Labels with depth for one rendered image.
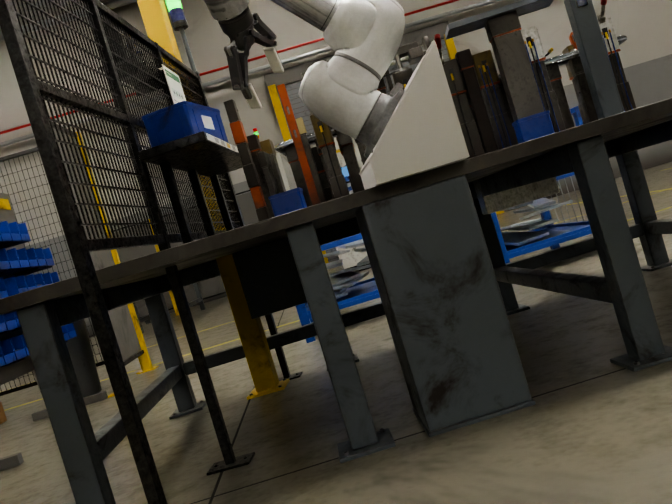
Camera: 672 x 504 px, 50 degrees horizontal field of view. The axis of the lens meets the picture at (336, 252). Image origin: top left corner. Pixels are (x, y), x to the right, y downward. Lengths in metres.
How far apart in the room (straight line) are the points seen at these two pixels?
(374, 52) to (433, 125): 0.30
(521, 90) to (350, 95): 0.71
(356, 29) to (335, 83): 0.16
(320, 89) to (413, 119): 0.30
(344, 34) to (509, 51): 0.69
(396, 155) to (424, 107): 0.15
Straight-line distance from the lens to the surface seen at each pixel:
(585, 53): 2.64
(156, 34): 3.57
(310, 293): 2.03
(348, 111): 2.09
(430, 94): 1.98
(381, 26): 2.14
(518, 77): 2.58
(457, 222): 2.02
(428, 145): 1.95
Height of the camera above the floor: 0.60
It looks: 1 degrees down
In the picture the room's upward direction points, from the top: 17 degrees counter-clockwise
